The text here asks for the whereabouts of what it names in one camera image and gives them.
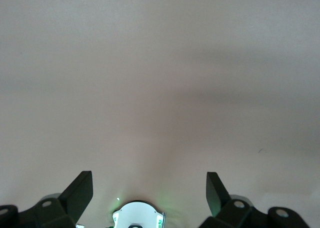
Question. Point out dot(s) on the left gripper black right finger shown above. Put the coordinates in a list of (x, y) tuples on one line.
[(217, 200)]

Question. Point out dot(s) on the brown table mat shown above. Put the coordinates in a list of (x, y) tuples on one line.
[(160, 88)]

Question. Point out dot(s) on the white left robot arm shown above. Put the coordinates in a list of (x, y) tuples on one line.
[(136, 211)]

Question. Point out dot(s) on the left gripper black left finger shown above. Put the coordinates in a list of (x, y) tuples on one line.
[(75, 198)]

